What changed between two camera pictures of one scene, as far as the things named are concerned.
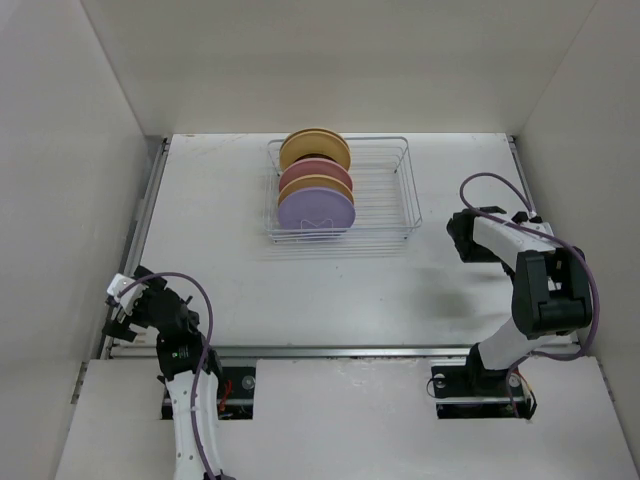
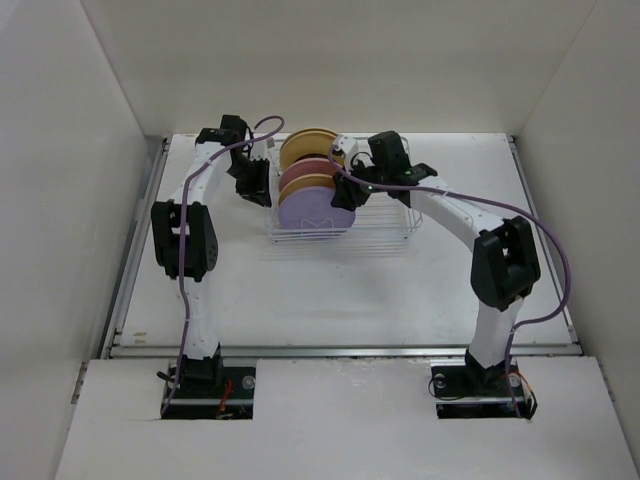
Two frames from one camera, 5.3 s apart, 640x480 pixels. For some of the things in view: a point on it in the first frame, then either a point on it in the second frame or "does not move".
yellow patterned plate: x=316 y=181 does not move
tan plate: x=313 y=143 does not move
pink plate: x=315 y=166 does not move
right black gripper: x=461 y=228 -> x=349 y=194
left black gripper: x=119 y=324 -> x=257 y=192
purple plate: x=315 y=208 does not move
